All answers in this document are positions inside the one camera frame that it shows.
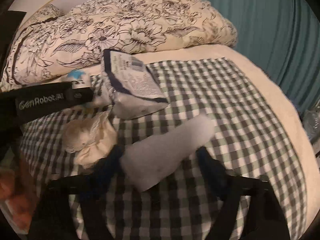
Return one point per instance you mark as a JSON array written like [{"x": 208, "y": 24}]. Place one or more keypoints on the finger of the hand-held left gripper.
[{"x": 82, "y": 95}]

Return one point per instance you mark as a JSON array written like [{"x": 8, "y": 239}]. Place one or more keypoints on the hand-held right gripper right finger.
[{"x": 212, "y": 172}]

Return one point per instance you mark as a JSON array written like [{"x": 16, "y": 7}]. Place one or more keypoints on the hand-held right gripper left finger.
[{"x": 107, "y": 165}]

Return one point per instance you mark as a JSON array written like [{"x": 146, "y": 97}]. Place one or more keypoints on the white lace cloth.
[{"x": 92, "y": 140}]

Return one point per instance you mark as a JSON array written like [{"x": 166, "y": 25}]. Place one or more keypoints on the white cylindrical bottle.
[{"x": 170, "y": 150}]

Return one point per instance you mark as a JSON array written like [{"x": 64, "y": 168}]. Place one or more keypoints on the dark edged plastic packet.
[{"x": 132, "y": 85}]

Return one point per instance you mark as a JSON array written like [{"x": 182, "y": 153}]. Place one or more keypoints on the person's left hand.
[{"x": 15, "y": 192}]

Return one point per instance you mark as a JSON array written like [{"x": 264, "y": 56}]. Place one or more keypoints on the green checkered cloth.
[{"x": 225, "y": 105}]

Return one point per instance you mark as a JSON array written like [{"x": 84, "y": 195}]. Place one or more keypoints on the floral duvet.
[{"x": 125, "y": 25}]

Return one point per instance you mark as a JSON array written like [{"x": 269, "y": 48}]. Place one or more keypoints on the floral pillow with dark stripe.
[{"x": 50, "y": 11}]

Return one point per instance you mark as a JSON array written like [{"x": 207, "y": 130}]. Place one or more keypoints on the teal curtain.
[{"x": 250, "y": 17}]

